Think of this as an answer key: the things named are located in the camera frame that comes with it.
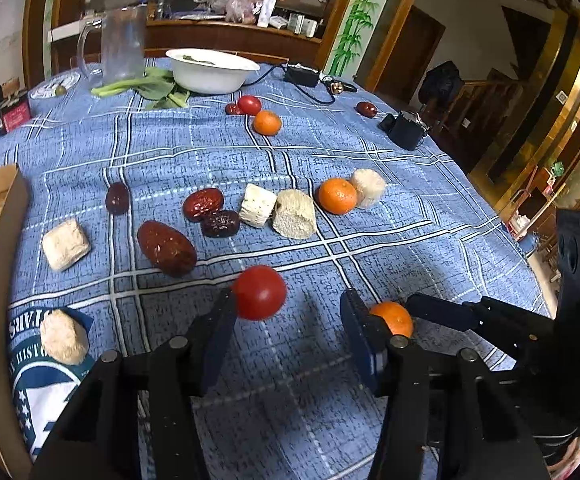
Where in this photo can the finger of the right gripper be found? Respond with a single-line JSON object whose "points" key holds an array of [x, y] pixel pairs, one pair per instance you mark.
{"points": [[497, 319], [440, 311]]}

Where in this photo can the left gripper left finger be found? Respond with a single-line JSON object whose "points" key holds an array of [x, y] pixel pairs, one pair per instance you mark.
{"points": [[183, 368]]}

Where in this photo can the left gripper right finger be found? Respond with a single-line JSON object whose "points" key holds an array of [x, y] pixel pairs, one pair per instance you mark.
{"points": [[393, 368]]}

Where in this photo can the orange tangerine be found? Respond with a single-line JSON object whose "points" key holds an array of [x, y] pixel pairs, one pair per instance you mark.
{"points": [[397, 318], [266, 123], [337, 196]]}

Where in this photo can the round beige cake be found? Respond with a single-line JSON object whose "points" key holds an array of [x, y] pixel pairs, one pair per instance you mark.
{"points": [[63, 338]]}

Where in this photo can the large red tomato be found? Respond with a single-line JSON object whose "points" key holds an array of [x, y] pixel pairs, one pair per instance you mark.
{"points": [[260, 292]]}

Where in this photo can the large red jujube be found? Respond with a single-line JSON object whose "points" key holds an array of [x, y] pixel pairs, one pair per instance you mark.
{"points": [[166, 248]]}

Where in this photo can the dark wrinkled jujube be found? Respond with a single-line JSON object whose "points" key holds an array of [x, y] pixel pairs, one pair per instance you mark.
{"points": [[220, 224]]}

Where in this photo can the white cake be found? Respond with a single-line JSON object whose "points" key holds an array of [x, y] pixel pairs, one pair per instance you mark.
{"points": [[369, 186]]}

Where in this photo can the white rice cake block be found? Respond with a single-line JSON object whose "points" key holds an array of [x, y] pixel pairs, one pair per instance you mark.
{"points": [[64, 245]]}

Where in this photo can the beige cake cylinder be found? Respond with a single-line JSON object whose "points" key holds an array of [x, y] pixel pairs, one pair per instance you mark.
{"points": [[294, 215]]}

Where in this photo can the white cake cube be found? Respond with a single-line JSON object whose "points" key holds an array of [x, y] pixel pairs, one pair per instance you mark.
{"points": [[257, 205]]}

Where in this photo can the right hand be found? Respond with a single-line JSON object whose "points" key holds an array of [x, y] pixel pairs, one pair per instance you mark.
{"points": [[567, 465]]}

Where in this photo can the small dark jujube left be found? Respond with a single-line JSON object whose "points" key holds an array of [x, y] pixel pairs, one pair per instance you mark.
{"points": [[117, 199]]}

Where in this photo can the blue plaid tablecloth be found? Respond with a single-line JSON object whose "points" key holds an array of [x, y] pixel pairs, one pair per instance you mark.
{"points": [[138, 216]]}

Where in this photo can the black small device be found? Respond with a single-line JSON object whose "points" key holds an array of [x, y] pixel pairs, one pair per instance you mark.
{"points": [[405, 129]]}

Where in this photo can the far right jujube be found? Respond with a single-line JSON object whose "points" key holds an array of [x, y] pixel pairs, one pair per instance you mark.
{"points": [[366, 109]]}

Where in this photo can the far small red jujube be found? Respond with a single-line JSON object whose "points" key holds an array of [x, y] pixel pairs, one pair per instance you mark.
{"points": [[233, 109]]}

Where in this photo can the far red tomato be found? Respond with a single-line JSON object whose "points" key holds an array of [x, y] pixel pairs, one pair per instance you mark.
{"points": [[250, 105]]}

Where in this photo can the green leafy vegetable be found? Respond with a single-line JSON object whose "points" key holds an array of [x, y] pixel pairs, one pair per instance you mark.
{"points": [[157, 85]]}

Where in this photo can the black power adapter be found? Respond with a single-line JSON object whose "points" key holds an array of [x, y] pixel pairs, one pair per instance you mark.
{"points": [[301, 75]]}

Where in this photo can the white bowl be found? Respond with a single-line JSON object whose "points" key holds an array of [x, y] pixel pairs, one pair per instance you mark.
{"points": [[209, 72]]}

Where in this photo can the pink labelled jar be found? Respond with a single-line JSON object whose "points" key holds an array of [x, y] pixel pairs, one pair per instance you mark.
{"points": [[14, 112]]}

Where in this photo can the clear plastic pitcher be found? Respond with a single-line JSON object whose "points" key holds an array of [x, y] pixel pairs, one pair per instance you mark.
{"points": [[122, 45]]}

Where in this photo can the wooden sideboard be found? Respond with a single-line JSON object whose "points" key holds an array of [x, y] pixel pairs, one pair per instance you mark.
{"points": [[160, 36]]}

